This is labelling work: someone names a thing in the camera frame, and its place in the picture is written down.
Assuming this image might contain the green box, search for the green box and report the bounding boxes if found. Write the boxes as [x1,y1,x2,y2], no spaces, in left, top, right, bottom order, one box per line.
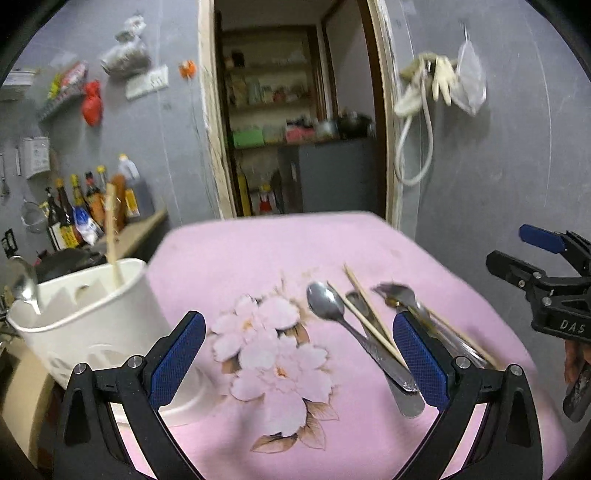
[232,129,264,148]

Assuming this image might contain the dark wok on refrigerator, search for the dark wok on refrigerator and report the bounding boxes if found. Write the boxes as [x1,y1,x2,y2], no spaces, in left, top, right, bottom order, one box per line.
[337,113,372,139]

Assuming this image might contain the grey refrigerator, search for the grey refrigerator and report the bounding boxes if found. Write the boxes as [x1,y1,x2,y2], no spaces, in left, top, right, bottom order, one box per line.
[278,138,386,214]

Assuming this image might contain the person's right hand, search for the person's right hand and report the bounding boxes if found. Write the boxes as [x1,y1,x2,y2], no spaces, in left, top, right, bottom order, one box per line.
[563,340,591,386]

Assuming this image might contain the pink floral tablecloth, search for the pink floral tablecloth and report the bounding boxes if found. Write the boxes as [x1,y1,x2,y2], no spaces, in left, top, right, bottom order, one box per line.
[111,211,568,480]

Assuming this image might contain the yellow long pack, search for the yellow long pack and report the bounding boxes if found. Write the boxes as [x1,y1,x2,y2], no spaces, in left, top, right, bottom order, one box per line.
[238,171,252,217]

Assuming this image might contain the clear bag with dark contents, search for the clear bag with dark contents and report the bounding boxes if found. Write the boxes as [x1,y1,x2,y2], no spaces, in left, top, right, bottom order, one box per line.
[100,16,152,77]

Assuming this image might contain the red white snack packet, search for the red white snack packet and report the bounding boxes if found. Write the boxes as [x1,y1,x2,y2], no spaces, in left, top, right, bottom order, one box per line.
[60,62,88,93]

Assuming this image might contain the wooden pantry shelf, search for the wooden pantry shelf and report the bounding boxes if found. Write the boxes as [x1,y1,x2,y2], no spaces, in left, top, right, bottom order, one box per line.
[217,25,324,151]

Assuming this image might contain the red plastic bag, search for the red plastic bag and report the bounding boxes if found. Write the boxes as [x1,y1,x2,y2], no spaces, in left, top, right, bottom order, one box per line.
[82,80,102,126]

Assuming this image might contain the large metal spoon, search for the large metal spoon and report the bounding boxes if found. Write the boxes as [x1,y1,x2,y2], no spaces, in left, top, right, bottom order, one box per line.
[306,281,420,393]

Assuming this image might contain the orange brown bottle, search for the orange brown bottle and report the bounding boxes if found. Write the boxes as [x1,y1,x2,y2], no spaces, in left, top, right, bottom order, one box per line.
[111,174,129,232]

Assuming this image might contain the white wall socket panel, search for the white wall socket panel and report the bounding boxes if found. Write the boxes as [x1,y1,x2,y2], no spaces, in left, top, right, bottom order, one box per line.
[126,66,170,100]

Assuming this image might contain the wooden chopstick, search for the wooden chopstick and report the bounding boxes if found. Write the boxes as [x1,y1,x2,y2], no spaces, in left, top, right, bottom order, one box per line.
[105,183,124,287]
[327,281,411,369]
[427,310,498,366]
[343,263,399,346]

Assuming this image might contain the black wok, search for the black wok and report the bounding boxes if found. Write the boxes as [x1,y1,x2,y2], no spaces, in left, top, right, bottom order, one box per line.
[34,249,100,283]

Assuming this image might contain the metal fork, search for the metal fork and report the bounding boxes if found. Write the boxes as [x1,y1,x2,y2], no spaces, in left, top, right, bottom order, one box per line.
[372,282,490,367]

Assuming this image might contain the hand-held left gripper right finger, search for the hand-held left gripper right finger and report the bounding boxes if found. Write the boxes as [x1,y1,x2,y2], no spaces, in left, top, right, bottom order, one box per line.
[392,310,544,480]

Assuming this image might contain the blue white packet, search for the blue white packet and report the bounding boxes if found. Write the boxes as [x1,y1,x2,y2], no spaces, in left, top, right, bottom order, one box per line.
[73,205,106,246]

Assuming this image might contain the clear hanging plastic bag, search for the clear hanging plastic bag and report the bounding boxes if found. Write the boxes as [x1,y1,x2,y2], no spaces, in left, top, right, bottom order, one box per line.
[455,28,488,116]

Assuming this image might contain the white plastic utensil holder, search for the white plastic utensil holder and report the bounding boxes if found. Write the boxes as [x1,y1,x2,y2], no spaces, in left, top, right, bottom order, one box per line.
[7,257,215,428]

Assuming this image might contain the white wall basket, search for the white wall basket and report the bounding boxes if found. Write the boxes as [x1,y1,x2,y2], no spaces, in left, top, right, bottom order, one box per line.
[2,69,38,100]

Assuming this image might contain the grey wall rack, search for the grey wall rack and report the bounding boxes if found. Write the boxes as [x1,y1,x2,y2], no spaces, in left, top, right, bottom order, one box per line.
[37,83,89,123]

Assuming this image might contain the white rubber glove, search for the white rubber glove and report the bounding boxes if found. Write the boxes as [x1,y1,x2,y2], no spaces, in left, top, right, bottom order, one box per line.
[399,53,459,106]

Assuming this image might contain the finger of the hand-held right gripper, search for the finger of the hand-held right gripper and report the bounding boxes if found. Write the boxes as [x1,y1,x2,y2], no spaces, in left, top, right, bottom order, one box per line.
[518,224,591,278]
[486,250,552,296]

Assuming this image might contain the worn wooden door frame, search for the worn wooden door frame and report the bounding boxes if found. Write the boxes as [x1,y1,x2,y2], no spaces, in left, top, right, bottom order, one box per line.
[198,0,416,232]

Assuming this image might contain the white wall box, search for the white wall box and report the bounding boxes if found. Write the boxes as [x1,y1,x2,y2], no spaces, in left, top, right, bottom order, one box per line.
[22,137,51,180]

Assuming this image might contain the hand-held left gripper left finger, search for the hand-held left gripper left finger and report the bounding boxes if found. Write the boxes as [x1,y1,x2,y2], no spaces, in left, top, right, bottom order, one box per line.
[52,311,207,480]

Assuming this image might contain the metal mesh strainer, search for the metal mesh strainer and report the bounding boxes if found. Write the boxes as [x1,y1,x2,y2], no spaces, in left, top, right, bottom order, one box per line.
[21,198,49,232]

